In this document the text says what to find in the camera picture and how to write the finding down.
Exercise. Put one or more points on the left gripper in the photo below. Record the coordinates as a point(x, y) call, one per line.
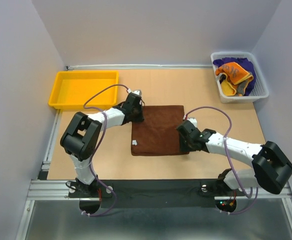
point(140, 118)

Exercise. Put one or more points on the grey towel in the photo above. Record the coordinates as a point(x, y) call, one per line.
point(244, 88)

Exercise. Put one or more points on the brown towel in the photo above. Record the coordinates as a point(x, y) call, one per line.
point(157, 134)

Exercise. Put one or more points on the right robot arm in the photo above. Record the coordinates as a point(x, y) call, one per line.
point(269, 168)

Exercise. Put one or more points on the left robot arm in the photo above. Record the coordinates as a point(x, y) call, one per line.
point(82, 135)

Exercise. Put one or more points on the yellow plastic tray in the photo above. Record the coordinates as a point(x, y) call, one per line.
point(71, 89)

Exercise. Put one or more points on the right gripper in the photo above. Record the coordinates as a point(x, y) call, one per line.
point(182, 146)

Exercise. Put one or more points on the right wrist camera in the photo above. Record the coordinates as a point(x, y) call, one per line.
point(192, 120)

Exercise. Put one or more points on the orange towel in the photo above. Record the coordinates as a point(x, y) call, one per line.
point(236, 73)

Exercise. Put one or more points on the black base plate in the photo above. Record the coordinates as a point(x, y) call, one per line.
point(98, 199)

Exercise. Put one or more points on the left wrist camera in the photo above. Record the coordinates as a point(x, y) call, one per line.
point(136, 92)

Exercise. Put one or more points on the purple towel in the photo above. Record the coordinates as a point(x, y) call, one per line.
point(247, 65)

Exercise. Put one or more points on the aluminium frame rail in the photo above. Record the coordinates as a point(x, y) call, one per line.
point(268, 187)

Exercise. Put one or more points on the yellow towel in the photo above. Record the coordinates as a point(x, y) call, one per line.
point(228, 89)

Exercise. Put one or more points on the white plastic basket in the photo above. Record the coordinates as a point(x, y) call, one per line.
point(260, 90)

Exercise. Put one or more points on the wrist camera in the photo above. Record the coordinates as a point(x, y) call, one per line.
point(192, 120)
point(136, 92)

